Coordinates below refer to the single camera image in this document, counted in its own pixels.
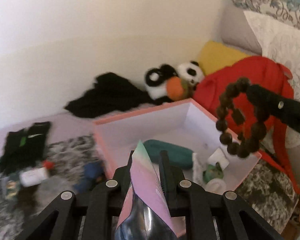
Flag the floral grey pillow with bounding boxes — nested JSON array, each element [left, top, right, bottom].
[[227, 0, 300, 34]]

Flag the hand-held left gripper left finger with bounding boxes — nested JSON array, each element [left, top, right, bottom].
[[15, 151, 140, 240]]

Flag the black socks with white logo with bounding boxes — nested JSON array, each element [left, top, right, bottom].
[[0, 121, 52, 176]]

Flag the panda plush toy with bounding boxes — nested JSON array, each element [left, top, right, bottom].
[[177, 60, 205, 91]]

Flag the orange plush ball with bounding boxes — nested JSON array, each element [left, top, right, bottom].
[[166, 77, 187, 101]]

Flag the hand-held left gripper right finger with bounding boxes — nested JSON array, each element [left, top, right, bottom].
[[159, 150, 283, 240]]

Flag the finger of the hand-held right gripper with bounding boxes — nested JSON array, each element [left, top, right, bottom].
[[246, 84, 300, 140]]

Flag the yellow pillow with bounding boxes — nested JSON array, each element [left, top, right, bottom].
[[197, 40, 251, 77]]

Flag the black and white plush toy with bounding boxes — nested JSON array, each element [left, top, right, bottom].
[[143, 64, 181, 101]]

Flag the small white box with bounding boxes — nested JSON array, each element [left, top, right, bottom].
[[207, 148, 230, 171]]

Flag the white round lid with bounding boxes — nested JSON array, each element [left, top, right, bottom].
[[205, 179, 227, 193]]

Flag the teal glasses case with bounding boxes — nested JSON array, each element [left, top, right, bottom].
[[142, 139, 194, 170]]

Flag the blue fabric item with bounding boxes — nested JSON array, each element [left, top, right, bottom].
[[73, 161, 106, 193]]

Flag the green small toy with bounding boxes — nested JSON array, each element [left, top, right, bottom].
[[203, 162, 224, 182]]

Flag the dark wooden bead bracelet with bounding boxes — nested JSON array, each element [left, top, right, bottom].
[[215, 77, 271, 159]]

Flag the pink cardboard box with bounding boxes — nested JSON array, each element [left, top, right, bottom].
[[92, 98, 263, 193]]

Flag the grey patterned blanket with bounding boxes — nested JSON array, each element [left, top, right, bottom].
[[0, 134, 300, 240]]

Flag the black cloth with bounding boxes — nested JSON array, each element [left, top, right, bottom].
[[64, 72, 174, 119]]

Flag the white patterned pillow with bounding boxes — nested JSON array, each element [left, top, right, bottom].
[[243, 10, 300, 105]]

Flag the white bottle with red cap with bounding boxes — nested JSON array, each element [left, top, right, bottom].
[[19, 160, 55, 188]]

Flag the red backpack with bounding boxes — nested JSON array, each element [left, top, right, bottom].
[[193, 56, 300, 196]]

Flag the pink holographic foil packet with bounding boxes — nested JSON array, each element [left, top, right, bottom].
[[114, 139, 187, 240]]

